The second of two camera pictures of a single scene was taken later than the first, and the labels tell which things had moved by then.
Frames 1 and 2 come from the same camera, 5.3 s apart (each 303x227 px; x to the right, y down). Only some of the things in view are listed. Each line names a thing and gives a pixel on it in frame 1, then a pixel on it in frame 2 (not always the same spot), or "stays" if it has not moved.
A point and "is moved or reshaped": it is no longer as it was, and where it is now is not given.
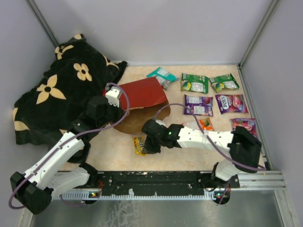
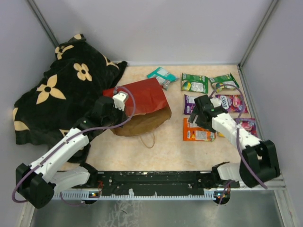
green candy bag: x=227 y=81 stays
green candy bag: x=194 y=83 stays
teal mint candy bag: x=163 y=76 stays
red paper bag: x=147 y=101 is moved or reshaped
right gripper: x=148 y=149 → x=197 y=121
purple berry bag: x=248 y=123 stays
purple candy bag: x=231 y=103 stays
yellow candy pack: x=138 y=145 is moved or reshaped
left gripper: x=120 y=112 stays
